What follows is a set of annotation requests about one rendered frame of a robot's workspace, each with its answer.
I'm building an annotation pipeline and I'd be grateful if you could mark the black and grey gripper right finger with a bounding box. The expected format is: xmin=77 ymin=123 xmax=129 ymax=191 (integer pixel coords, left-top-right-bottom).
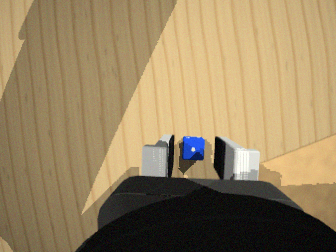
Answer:
xmin=213 ymin=136 xmax=260 ymax=181

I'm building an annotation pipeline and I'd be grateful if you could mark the tan flat mat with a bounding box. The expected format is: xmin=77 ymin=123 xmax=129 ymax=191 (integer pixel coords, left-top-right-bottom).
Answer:
xmin=258 ymin=133 xmax=336 ymax=231

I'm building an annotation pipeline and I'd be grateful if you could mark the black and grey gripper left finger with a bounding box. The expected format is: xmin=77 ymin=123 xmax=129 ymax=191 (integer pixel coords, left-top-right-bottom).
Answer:
xmin=141 ymin=134 xmax=175 ymax=177

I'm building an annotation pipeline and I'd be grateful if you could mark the blue die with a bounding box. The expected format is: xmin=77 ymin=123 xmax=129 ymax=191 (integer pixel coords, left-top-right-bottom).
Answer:
xmin=182 ymin=136 xmax=205 ymax=161

